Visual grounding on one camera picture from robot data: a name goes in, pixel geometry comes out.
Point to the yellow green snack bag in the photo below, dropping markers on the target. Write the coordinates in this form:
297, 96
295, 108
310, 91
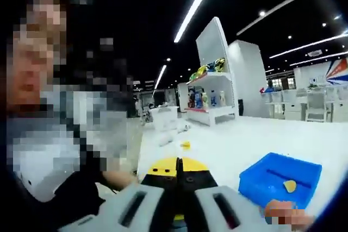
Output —
206, 69

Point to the person's right hand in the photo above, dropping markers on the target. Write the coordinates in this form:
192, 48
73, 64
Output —
304, 217

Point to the white shelf unit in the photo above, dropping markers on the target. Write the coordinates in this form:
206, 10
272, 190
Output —
214, 41

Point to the ceiling air vent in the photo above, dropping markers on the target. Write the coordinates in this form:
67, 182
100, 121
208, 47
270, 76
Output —
314, 53

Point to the blue label white bottle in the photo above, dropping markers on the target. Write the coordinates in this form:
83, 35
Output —
214, 98

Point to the yellow potato chip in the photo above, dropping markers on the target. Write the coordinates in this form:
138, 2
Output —
289, 185

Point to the blue red object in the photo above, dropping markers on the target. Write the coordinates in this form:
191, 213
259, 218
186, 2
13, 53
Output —
267, 90

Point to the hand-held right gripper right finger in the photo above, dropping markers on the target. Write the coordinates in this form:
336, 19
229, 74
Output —
239, 210

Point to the row of white desks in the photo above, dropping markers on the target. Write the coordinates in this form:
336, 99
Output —
288, 104

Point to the white worn device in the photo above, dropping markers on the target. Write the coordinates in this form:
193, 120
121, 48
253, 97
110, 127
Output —
32, 188

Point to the black stand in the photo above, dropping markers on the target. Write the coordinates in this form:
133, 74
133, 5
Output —
241, 107

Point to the white pillar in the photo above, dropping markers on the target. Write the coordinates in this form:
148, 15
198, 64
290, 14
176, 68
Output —
247, 74

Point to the white chair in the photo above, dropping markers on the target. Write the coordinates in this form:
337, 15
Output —
319, 107

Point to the curved grey ceiling rail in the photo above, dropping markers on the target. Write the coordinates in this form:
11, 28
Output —
277, 6

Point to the dark yellow snack bag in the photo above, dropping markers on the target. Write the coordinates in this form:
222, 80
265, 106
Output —
219, 64

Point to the white plastic basket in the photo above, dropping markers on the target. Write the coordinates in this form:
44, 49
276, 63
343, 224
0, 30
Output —
164, 118

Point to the short ceiling light strip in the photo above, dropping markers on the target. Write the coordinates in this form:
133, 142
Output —
160, 77

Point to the red blue wall poster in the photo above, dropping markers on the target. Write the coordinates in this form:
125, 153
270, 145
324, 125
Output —
338, 71

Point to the long ceiling light strip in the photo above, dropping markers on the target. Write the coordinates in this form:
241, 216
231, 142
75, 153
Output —
195, 3

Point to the small white object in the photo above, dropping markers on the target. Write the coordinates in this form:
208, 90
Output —
184, 128
166, 139

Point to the thin ceiling light strip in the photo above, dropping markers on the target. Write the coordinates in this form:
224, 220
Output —
307, 46

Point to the dark bottle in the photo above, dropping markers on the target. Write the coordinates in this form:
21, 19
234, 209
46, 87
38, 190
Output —
191, 99

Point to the blue plastic box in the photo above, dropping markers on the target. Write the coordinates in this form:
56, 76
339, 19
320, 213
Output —
253, 177

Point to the small yellow object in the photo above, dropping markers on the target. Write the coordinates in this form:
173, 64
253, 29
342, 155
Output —
186, 145

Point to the green white bottle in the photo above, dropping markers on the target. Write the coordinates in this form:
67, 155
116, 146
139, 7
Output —
204, 99

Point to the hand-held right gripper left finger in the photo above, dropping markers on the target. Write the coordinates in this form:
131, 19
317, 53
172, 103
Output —
108, 210

